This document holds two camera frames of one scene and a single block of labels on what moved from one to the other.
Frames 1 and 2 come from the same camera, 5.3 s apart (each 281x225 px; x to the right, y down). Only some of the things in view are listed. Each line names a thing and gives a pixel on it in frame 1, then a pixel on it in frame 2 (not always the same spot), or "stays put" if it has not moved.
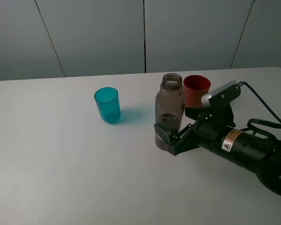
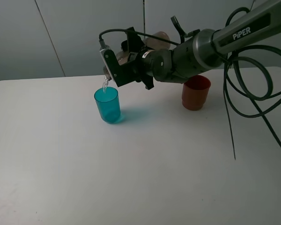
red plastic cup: x=195 y=86 stays put
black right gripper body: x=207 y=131 to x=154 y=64
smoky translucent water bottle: x=170 y=106 to x=123 y=56
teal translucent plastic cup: x=108 y=102 stays put
